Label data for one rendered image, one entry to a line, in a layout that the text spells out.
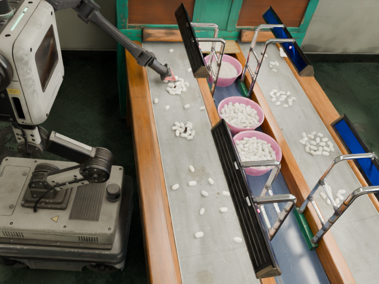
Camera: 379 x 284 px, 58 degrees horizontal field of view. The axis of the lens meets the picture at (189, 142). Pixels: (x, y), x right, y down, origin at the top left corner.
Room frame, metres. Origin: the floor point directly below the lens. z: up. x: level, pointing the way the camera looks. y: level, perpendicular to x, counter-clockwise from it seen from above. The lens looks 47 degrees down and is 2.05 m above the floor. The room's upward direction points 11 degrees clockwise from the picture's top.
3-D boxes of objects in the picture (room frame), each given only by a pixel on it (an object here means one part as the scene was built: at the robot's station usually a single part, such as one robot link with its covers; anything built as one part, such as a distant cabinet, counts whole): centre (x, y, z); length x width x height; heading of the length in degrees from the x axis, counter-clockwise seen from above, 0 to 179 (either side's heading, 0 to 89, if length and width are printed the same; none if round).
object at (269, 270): (0.74, -0.21, 1.08); 0.62 x 0.08 x 0.07; 18
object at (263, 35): (2.27, -0.35, 0.83); 0.30 x 0.06 x 0.07; 108
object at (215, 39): (1.68, 0.02, 0.90); 0.20 x 0.19 x 0.45; 18
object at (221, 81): (1.91, -0.12, 0.72); 0.27 x 0.27 x 0.10
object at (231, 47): (2.12, -0.05, 0.77); 0.33 x 0.15 x 0.01; 108
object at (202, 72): (1.66, 0.10, 1.08); 0.62 x 0.08 x 0.07; 18
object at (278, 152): (1.23, -0.34, 0.72); 0.27 x 0.27 x 0.10
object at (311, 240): (0.89, -0.67, 0.90); 0.20 x 0.19 x 0.45; 18
